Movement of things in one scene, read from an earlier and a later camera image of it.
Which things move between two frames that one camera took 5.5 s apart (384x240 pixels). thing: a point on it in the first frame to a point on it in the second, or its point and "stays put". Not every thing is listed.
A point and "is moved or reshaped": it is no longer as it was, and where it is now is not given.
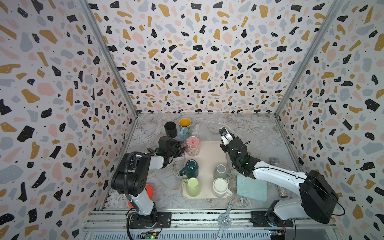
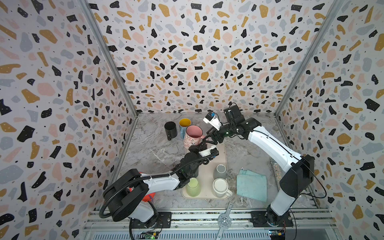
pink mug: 193,146 is moved or reshaped
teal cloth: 251,188 stays put
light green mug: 193,188 stays put
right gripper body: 230,143 to 216,135
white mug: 220,187 stays put
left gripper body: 174,150 to 195,150
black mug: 170,129 stays put
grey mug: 220,171 stays put
